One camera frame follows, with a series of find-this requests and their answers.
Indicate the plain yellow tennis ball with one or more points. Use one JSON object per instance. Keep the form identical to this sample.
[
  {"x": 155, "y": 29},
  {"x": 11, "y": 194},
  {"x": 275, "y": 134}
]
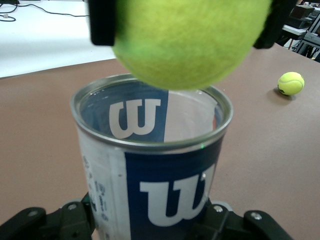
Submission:
[{"x": 190, "y": 42}]

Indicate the yellow tennis ball dark logo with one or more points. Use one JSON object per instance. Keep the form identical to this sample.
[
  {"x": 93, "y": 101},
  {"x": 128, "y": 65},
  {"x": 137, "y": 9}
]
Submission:
[{"x": 291, "y": 83}]

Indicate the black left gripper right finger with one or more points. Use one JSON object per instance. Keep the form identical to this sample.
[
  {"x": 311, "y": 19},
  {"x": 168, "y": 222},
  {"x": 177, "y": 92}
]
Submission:
[{"x": 225, "y": 225}]

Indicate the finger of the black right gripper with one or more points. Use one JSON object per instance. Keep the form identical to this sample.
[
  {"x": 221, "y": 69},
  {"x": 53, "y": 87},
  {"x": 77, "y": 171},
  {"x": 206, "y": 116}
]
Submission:
[
  {"x": 277, "y": 22},
  {"x": 102, "y": 22}
]

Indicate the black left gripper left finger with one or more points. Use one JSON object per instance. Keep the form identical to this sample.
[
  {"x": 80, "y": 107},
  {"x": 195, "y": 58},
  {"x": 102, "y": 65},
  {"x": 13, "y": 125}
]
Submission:
[{"x": 62, "y": 222}]

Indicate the blue white tennis ball can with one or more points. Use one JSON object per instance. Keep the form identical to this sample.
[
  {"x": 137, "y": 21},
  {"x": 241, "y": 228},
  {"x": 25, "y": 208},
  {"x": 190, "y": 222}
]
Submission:
[{"x": 155, "y": 170}]

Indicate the brown table cover mat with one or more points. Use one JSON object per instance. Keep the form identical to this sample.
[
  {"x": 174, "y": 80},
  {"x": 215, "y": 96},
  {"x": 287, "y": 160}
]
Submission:
[{"x": 37, "y": 125}]

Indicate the dark metal equipment rack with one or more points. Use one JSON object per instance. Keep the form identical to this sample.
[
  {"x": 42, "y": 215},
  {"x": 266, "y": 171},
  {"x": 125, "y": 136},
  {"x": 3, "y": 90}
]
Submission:
[{"x": 310, "y": 37}]

